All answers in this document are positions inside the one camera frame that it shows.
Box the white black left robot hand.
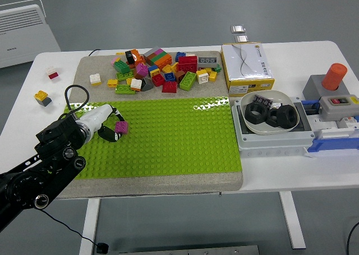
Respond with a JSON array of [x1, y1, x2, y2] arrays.
[[80, 104, 127, 143]]

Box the magenta toy brick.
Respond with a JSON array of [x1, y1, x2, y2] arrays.
[[134, 63, 149, 79], [114, 121, 129, 135]]

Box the lime green toy brick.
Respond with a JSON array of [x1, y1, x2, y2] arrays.
[[116, 71, 135, 81]]

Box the dark green toy brick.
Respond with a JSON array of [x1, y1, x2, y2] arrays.
[[113, 60, 131, 74]]

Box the green studded baseplate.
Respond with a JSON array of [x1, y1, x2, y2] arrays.
[[62, 97, 242, 179]]

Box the large red toy brick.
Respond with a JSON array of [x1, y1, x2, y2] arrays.
[[177, 56, 199, 73]]

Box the white yellow toy brick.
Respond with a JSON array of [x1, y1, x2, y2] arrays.
[[196, 69, 210, 85]]

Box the grey long toy brick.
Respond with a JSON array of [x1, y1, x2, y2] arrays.
[[197, 56, 219, 69]]

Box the lime green flat brick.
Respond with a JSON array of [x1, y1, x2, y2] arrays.
[[115, 84, 135, 95]]

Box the dark grey sloped brick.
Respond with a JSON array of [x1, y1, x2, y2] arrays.
[[140, 77, 154, 92]]

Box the multicolour stacked brick block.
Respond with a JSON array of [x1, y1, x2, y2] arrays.
[[143, 46, 172, 70]]

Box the lime green long brick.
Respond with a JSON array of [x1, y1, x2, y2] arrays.
[[179, 71, 197, 92]]

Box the grey-brown fabric mat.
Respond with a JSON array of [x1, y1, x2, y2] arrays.
[[57, 51, 244, 199]]

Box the white panel heater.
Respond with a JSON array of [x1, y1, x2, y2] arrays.
[[0, 0, 62, 70]]

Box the white table leg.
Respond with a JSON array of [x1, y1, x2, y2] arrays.
[[79, 198, 101, 255], [279, 192, 306, 249]]

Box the large black hex nut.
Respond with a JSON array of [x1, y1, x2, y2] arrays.
[[276, 104, 298, 131], [245, 102, 268, 124]]

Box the white yellow cardboard box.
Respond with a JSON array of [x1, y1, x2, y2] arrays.
[[220, 42, 275, 95]]

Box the purple circuit board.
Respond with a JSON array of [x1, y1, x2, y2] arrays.
[[252, 94, 274, 107]]

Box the small black hex nut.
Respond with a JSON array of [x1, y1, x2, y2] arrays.
[[265, 108, 281, 128]]

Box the grey plastic junction box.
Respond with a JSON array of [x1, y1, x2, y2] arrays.
[[232, 96, 316, 158]]

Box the pale grey bowl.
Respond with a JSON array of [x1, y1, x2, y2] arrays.
[[240, 90, 300, 136]]

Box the blue black connector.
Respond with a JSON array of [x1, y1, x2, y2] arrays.
[[301, 99, 321, 116]]

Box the grey block base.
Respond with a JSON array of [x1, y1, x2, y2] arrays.
[[302, 74, 350, 102]]

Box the blue plastic holder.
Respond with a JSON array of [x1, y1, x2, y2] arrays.
[[307, 133, 359, 158]]

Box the orange cylinder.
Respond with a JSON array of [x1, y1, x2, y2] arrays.
[[321, 63, 348, 92]]

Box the white electrical module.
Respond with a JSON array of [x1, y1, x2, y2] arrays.
[[335, 116, 359, 132]]

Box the thin black cable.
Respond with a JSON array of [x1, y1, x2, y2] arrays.
[[42, 209, 99, 246]]

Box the grey push-button switch box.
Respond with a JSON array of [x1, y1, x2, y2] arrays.
[[319, 94, 359, 121]]

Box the black floor cable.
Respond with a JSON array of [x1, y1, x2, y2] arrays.
[[346, 221, 359, 255]]

